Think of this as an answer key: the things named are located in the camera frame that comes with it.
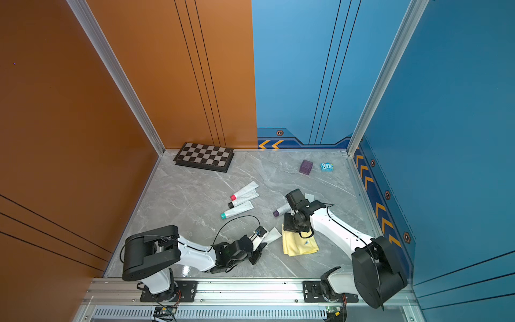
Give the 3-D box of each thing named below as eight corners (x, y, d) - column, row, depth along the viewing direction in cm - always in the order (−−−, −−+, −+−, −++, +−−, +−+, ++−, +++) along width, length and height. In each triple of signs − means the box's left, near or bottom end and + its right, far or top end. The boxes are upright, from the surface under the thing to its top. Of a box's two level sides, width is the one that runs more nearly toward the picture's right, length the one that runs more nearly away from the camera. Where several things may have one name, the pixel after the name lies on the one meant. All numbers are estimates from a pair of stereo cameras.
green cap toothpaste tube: (222, 220, 94) (221, 218, 92) (220, 215, 96) (219, 212, 94) (253, 208, 98) (252, 206, 96) (250, 203, 100) (250, 200, 98)
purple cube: (298, 172, 113) (299, 166, 109) (302, 164, 116) (304, 159, 112) (308, 176, 111) (309, 170, 107) (311, 168, 114) (313, 162, 111)
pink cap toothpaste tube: (233, 203, 100) (233, 200, 98) (230, 198, 101) (229, 196, 100) (258, 186, 106) (257, 184, 104) (254, 183, 107) (254, 180, 106)
